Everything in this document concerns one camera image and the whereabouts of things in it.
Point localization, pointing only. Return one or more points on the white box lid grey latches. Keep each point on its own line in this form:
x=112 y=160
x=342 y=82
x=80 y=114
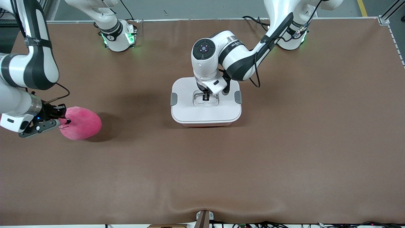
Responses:
x=205 y=110

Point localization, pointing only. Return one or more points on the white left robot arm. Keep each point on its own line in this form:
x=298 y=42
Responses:
x=234 y=57

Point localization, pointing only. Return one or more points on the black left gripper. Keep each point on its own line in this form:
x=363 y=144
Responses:
x=202 y=87

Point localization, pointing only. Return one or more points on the pink plush toy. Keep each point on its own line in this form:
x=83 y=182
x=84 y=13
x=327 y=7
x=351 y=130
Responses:
x=82 y=125

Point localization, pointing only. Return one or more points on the brown table cover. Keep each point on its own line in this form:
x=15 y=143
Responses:
x=202 y=174

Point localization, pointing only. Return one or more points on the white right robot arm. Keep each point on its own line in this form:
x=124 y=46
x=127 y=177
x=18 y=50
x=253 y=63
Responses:
x=38 y=63

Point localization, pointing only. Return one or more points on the aluminium frame post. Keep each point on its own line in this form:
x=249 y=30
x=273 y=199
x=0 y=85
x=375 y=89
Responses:
x=384 y=19
x=46 y=9

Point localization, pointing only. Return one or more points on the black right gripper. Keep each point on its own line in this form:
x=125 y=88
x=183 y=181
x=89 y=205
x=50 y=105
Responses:
x=50 y=110

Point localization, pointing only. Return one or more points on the pink plastic storage box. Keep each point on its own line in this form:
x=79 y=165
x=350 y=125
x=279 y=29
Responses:
x=205 y=125

